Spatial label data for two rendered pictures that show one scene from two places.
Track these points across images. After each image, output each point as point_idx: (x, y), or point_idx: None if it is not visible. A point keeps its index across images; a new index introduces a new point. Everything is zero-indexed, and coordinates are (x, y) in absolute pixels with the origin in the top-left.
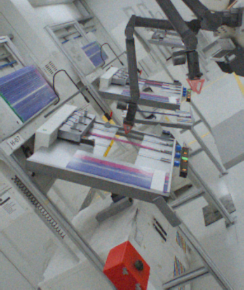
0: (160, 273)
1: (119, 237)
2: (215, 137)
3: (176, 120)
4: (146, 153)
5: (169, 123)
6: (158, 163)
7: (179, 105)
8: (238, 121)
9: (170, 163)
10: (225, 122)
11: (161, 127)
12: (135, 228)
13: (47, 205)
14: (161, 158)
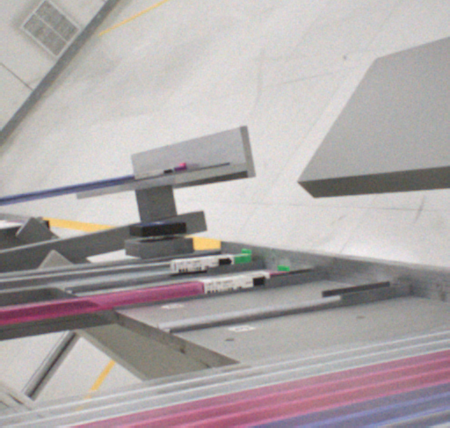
0: None
1: None
2: (393, 163)
3: (152, 179)
4: (207, 315)
5: (101, 232)
6: (369, 315)
7: (41, 222)
8: (434, 67)
9: (410, 296)
10: (354, 122)
11: (72, 264)
12: None
13: None
14: (325, 296)
